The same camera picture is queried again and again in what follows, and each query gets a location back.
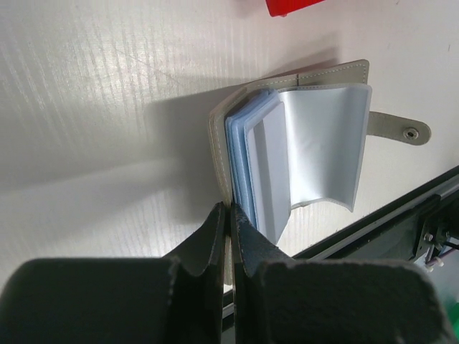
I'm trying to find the grey leather card holder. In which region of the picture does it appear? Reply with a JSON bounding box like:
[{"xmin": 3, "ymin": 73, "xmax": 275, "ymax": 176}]
[{"xmin": 209, "ymin": 59, "xmax": 431, "ymax": 242}]

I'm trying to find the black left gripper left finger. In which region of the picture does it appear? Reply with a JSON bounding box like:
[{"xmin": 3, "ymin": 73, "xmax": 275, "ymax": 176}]
[{"xmin": 1, "ymin": 203, "xmax": 225, "ymax": 343}]

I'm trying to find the red plastic card tray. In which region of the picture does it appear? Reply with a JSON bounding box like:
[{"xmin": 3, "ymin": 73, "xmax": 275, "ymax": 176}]
[{"xmin": 265, "ymin": 0, "xmax": 323, "ymax": 17}]

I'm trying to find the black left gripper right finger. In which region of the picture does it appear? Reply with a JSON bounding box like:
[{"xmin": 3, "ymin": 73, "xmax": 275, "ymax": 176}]
[{"xmin": 230, "ymin": 205, "xmax": 452, "ymax": 343}]

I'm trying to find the white credit card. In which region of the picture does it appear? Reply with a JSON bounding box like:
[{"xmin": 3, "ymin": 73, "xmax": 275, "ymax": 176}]
[{"xmin": 245, "ymin": 102, "xmax": 290, "ymax": 244}]

